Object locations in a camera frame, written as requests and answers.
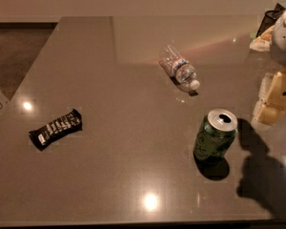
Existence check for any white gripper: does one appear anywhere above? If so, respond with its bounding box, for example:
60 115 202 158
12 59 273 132
253 10 286 125

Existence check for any black rxbar chocolate bar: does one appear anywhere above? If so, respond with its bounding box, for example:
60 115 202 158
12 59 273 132
29 109 82 151

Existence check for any black mesh pen cup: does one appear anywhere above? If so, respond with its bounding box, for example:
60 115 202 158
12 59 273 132
256 3 286 36

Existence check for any green soda can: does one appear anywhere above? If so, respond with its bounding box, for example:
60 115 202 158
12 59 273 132
194 109 237 164

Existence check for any clear plastic water bottle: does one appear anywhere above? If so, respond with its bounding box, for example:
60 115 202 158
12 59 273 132
159 45 200 94

